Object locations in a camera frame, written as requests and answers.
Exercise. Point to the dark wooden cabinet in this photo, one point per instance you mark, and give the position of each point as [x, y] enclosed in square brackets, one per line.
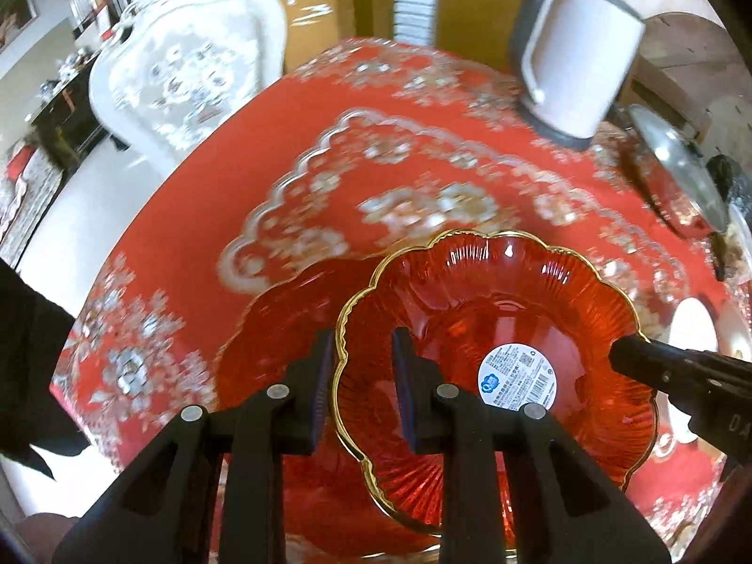
[66, 127]

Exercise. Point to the white electric kettle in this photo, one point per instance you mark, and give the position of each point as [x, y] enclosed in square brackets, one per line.
[571, 57]

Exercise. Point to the cardboard box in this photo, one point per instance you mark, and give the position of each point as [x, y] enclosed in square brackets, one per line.
[313, 27]

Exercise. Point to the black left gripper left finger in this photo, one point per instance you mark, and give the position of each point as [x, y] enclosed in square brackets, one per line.
[210, 483]

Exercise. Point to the red glass scalloped plate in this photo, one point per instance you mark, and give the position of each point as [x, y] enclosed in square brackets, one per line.
[293, 493]

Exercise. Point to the white ornate chair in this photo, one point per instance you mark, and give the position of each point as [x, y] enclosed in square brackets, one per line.
[173, 71]

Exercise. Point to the red gold-rimmed glass bowl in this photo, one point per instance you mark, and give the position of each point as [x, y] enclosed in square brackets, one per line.
[507, 317]

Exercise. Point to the white ceramic plate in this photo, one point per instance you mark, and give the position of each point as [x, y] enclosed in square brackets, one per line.
[692, 327]

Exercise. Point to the red floral tablecloth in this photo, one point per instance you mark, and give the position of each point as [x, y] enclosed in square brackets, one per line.
[265, 231]

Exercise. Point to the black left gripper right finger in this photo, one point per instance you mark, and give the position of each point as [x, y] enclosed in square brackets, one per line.
[564, 508]

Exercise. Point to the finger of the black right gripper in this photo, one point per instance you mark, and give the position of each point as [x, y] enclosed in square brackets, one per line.
[667, 369]

